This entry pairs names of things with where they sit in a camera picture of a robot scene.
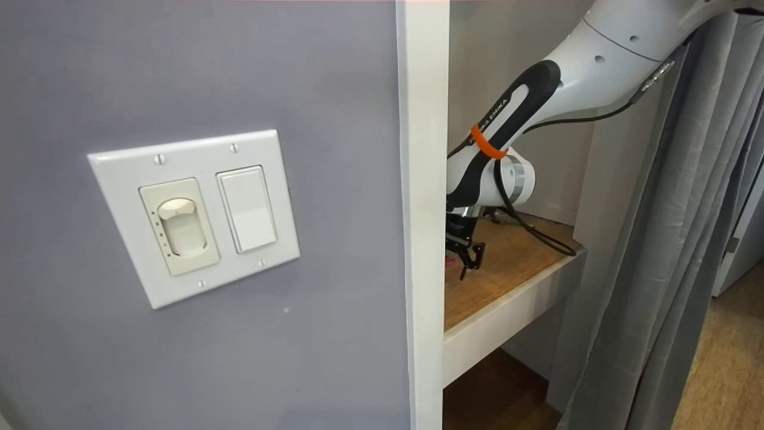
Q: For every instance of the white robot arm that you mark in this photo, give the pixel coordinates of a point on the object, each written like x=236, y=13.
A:
x=619, y=48

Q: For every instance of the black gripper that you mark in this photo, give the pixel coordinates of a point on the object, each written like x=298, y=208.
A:
x=459, y=236

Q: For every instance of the grey curtain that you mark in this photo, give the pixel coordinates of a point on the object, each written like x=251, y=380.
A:
x=646, y=321

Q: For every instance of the wooden shelf board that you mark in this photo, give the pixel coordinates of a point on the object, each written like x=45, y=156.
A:
x=517, y=282

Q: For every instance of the white double wall switch plate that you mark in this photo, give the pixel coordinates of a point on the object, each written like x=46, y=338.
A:
x=202, y=213

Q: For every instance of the white door frame trim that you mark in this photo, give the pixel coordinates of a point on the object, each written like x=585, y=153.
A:
x=424, y=110

